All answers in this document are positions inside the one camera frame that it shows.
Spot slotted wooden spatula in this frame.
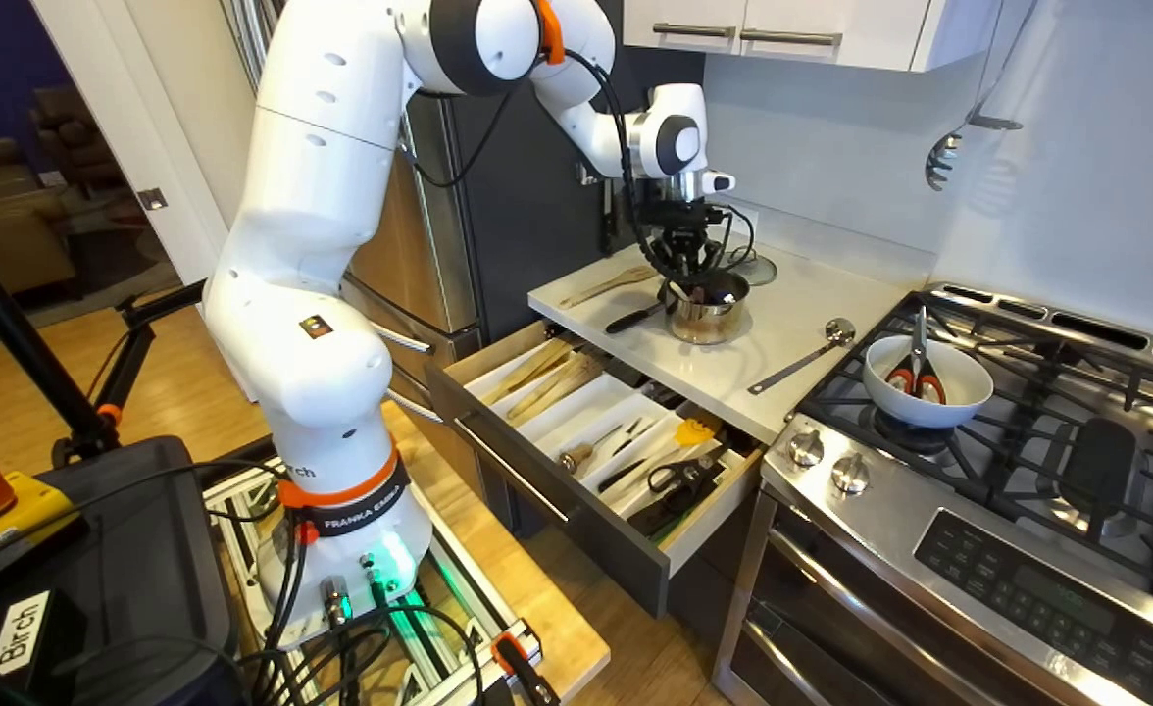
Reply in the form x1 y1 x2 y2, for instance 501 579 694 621
555 268 653 309

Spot round pot lid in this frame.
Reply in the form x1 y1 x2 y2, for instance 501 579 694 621
732 255 776 286

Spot white bowl on stove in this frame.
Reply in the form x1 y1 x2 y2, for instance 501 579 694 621
862 332 992 429

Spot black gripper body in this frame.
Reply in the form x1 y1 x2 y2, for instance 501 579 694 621
639 174 737 282

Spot red handled scissors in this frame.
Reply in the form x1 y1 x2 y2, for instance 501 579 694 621
886 309 946 403

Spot stainless gas stove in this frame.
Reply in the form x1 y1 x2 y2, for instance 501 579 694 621
715 286 1153 706

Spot white cutlery organizer tray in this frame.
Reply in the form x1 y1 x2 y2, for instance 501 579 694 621
470 337 746 522

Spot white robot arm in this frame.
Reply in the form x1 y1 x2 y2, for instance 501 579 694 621
202 0 717 647

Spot silver pot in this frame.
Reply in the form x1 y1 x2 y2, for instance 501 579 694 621
661 272 749 345

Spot hanging slotted metal spoon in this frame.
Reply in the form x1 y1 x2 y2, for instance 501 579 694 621
922 109 1015 192

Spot open kitchen drawer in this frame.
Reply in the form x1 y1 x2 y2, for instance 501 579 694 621
431 320 756 611

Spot long metal spoon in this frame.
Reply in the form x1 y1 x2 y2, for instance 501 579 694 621
746 319 853 396

